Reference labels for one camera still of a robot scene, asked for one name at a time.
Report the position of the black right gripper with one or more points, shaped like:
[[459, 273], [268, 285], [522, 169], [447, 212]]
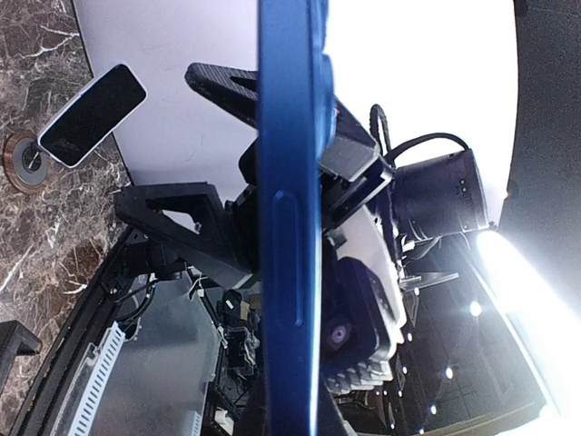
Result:
[[340, 198]]

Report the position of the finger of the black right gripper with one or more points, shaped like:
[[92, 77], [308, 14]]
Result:
[[236, 92], [190, 220]]

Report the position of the black phone blue case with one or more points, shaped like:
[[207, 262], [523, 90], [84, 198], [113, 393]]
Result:
[[296, 123]]

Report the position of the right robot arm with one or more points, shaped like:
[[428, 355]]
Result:
[[423, 203]]

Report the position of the grey wood-base phone stand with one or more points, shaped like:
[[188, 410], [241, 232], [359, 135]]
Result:
[[25, 165]]

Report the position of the white slotted cable duct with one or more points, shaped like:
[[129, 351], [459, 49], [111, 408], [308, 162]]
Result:
[[145, 387]]

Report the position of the black front rail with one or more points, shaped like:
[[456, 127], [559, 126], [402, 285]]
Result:
[[94, 312]]

